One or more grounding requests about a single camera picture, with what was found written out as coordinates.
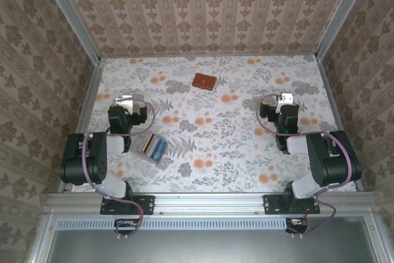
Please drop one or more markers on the clear acrylic card box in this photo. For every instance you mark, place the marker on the clear acrylic card box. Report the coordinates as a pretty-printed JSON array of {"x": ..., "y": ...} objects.
[{"x": 135, "y": 149}]

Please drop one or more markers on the tan credit card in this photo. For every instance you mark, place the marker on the tan credit card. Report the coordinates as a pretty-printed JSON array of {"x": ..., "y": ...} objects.
[{"x": 149, "y": 145}]

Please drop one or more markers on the grey metal sheet panel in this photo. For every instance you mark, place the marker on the grey metal sheet panel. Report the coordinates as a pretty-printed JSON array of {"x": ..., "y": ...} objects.
[{"x": 209, "y": 247}]

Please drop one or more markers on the aluminium frame post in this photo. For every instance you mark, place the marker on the aluminium frame post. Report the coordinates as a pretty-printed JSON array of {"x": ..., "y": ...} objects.
[
  {"x": 69, "y": 13},
  {"x": 341, "y": 13}
]

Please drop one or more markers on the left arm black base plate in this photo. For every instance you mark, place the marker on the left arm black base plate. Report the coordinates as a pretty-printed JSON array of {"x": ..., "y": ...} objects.
[{"x": 147, "y": 204}]

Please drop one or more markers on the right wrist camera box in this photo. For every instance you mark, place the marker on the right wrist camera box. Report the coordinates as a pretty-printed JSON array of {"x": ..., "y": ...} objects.
[{"x": 286, "y": 99}]

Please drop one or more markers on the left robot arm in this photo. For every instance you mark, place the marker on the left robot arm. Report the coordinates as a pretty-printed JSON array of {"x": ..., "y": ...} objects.
[{"x": 80, "y": 158}]

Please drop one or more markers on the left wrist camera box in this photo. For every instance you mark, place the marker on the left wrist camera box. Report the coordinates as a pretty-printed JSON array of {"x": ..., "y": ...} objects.
[{"x": 124, "y": 103}]

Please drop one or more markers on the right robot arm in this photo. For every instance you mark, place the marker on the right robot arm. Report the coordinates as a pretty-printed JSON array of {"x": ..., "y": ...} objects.
[{"x": 332, "y": 164}]

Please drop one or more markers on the aluminium side rail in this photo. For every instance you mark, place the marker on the aluminium side rail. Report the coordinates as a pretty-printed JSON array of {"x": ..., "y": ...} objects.
[
  {"x": 84, "y": 121},
  {"x": 338, "y": 121}
]

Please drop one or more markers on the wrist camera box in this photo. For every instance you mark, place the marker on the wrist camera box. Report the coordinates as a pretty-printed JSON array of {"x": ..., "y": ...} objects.
[
  {"x": 124, "y": 103},
  {"x": 286, "y": 99}
]

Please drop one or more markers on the brown leather card holder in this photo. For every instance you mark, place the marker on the brown leather card holder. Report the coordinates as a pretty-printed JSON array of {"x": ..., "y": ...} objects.
[{"x": 204, "y": 81}]

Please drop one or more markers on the aluminium front rail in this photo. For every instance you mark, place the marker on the aluminium front rail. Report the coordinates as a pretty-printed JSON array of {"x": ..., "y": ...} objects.
[{"x": 209, "y": 203}]

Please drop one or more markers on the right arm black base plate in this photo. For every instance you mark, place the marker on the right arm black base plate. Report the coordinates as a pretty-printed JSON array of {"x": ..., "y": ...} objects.
[{"x": 271, "y": 204}]

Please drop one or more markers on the aluminium back rail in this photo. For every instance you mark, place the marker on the aluminium back rail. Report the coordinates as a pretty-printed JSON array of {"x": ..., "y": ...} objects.
[{"x": 209, "y": 57}]

